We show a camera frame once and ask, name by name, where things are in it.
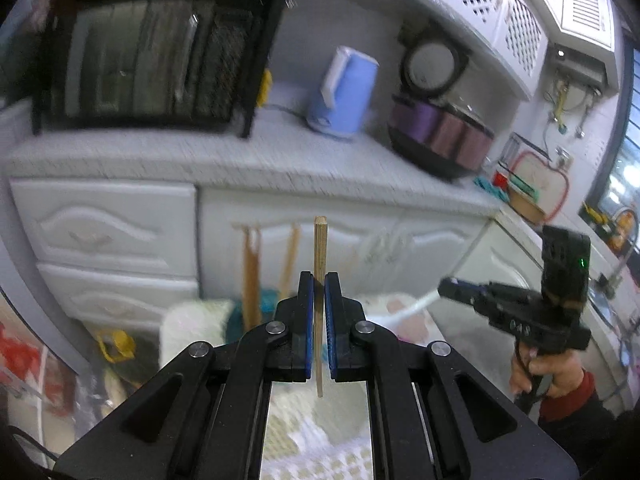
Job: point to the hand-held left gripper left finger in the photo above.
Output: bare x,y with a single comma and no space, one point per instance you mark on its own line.
307,330

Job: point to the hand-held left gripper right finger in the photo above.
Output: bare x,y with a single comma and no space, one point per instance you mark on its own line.
331,330

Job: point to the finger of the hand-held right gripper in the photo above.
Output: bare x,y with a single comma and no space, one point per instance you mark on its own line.
467,287
482,310

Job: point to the white plastic spoon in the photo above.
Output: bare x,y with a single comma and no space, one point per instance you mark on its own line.
415,307

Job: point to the dark brown wooden chopstick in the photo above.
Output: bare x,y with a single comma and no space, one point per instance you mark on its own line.
248,280

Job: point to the light wooden chopstick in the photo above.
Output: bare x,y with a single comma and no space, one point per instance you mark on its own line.
290,260
320,250

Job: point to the floral utensil holder teal rim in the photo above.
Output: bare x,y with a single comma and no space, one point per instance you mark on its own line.
200,330

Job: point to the person's right forearm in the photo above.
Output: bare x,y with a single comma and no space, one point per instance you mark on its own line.
575,402

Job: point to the person's right hand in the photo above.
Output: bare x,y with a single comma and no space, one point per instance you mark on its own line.
555,375

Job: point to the metal sink faucet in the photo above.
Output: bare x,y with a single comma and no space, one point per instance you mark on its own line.
625,240

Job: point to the brown box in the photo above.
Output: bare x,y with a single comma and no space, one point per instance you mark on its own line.
527,207

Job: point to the red rimmed cutting board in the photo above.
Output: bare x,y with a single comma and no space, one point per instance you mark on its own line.
540,180

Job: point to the teal cloth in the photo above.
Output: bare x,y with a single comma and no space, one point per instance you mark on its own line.
490,189

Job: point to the small red cup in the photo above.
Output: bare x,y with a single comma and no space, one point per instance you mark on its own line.
501,178

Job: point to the kitchen window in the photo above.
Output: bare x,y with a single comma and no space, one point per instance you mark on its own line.
622,135

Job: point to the water heater pipes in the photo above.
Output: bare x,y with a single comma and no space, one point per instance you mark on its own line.
565,110

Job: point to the purple rice cooker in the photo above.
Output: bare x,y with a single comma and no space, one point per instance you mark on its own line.
435,125

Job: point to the speckled grey countertop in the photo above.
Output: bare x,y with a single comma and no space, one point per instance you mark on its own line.
250,160

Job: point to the white drawer front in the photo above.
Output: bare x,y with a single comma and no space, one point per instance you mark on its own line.
125,300
100,225

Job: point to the yellow plastic object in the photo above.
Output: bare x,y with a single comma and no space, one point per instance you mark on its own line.
117,345

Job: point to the white gas water heater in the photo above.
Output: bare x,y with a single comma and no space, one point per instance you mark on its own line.
580,65

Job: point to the blue electric kettle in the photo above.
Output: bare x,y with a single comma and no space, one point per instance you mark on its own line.
345,95

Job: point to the small yellow object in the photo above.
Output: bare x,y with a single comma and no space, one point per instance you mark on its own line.
264,87

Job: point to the red patterned bag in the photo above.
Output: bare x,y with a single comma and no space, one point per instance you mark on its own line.
35,370

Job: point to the black toaster oven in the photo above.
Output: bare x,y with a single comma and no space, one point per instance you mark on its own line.
140,60

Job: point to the white vented wall cabinet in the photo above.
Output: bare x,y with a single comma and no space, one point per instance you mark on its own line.
587,5

